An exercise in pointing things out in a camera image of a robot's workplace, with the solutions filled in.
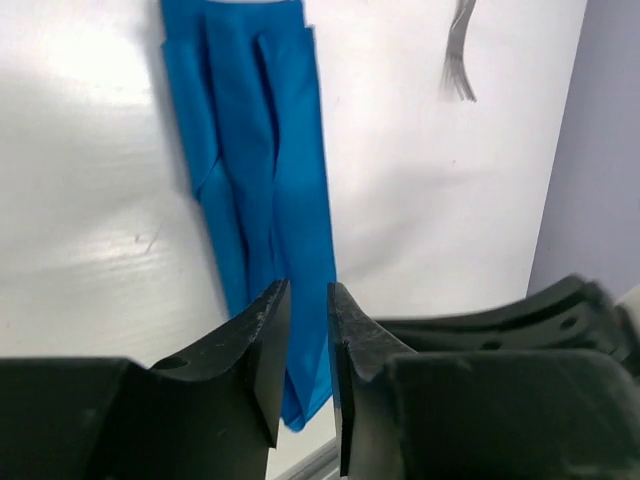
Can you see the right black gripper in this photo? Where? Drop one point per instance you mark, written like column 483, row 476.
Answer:
column 571, row 313

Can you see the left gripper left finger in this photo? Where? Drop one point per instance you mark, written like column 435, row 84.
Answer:
column 209, row 411

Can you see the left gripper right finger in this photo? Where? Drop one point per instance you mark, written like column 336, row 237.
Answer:
column 567, row 413

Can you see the steel fork black handle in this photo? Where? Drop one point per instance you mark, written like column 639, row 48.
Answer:
column 455, row 82

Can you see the blue cloth napkin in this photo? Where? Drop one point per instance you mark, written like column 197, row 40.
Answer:
column 245, row 89

